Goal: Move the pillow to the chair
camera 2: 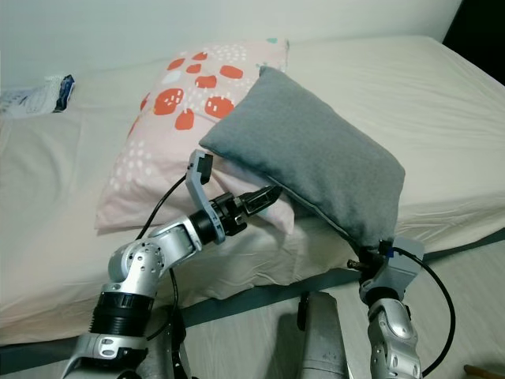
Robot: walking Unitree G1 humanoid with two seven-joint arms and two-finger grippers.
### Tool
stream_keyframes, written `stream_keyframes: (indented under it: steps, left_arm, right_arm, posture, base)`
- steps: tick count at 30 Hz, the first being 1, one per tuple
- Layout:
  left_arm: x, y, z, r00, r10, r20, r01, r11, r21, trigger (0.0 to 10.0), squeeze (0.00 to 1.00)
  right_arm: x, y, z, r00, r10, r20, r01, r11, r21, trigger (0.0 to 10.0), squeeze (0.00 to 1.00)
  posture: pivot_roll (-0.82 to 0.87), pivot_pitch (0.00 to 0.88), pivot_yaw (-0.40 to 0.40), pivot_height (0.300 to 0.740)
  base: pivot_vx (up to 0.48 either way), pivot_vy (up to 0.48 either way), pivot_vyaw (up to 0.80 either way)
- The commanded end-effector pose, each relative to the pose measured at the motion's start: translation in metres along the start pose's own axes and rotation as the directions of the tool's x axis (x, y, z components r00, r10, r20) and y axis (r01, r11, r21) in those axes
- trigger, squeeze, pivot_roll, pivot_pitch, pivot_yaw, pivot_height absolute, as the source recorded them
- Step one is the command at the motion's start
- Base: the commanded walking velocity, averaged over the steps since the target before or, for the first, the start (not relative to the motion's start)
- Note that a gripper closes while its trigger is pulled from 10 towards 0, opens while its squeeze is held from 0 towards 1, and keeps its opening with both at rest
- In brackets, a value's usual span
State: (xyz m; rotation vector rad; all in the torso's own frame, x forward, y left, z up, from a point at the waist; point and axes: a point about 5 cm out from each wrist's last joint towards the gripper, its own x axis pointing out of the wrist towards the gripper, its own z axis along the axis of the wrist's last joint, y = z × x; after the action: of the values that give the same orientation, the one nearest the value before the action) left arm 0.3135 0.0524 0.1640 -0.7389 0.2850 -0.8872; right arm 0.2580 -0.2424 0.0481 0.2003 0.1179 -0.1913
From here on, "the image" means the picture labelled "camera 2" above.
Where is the dark teal bed frame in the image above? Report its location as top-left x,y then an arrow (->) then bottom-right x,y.
0,229 -> 505,376

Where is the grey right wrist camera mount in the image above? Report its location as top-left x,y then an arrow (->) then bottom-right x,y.
359,235 -> 425,301

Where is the white plastic packet blue end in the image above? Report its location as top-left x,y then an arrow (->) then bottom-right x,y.
0,75 -> 76,118

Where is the grey pillow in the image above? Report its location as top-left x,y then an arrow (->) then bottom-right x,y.
199,66 -> 406,250

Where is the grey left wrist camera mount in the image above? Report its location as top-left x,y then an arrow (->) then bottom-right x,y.
185,148 -> 220,214

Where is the bed with cream sheet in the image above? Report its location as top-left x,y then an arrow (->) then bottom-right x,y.
0,33 -> 505,348

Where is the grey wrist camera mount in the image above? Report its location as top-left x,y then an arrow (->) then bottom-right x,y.
359,235 -> 425,301
185,148 -> 220,214

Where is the grey robot right leg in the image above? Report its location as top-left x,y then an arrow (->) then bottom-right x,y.
296,291 -> 352,379

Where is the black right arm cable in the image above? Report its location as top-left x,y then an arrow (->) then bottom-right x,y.
391,246 -> 457,378

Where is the large black case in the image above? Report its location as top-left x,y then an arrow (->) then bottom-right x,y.
442,0 -> 505,64

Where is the pink pillow with orange spots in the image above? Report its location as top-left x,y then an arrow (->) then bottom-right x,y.
96,37 -> 293,235

